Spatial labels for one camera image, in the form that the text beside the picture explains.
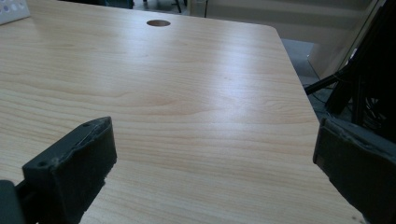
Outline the black metal stand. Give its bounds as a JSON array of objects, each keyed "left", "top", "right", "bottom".
[{"left": 304, "top": 0, "right": 396, "bottom": 143}]

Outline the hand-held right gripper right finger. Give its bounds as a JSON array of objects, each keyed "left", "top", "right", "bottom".
[{"left": 312, "top": 117, "right": 396, "bottom": 224}]

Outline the white dotted box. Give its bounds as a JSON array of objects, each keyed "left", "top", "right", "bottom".
[{"left": 0, "top": 0, "right": 32, "bottom": 26}]

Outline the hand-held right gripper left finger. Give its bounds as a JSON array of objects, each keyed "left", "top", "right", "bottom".
[{"left": 16, "top": 116, "right": 118, "bottom": 224}]

